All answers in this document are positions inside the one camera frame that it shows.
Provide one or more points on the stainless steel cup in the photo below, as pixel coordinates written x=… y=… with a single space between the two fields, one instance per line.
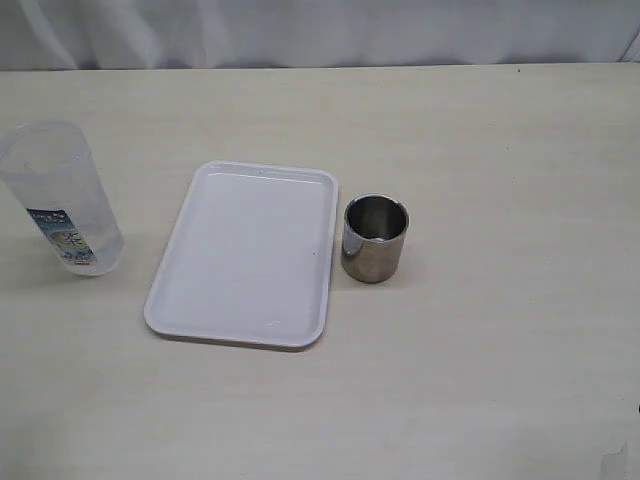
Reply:
x=374 y=231

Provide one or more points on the clear plastic water pitcher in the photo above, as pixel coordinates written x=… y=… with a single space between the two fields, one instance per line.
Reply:
x=49 y=168

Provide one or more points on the white rectangular plastic tray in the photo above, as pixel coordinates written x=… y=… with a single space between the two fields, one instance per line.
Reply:
x=249 y=259

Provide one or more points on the white backdrop curtain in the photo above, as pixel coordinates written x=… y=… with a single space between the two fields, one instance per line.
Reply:
x=75 y=35

